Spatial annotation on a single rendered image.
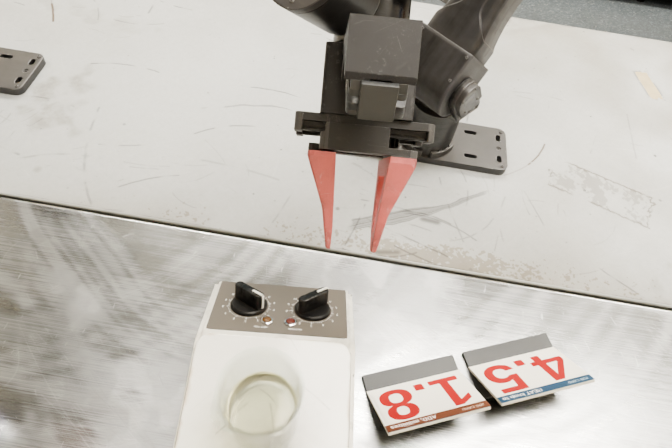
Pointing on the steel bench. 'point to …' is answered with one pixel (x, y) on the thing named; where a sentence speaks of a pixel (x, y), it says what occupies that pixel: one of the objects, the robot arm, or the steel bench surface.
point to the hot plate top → (330, 356)
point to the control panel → (279, 312)
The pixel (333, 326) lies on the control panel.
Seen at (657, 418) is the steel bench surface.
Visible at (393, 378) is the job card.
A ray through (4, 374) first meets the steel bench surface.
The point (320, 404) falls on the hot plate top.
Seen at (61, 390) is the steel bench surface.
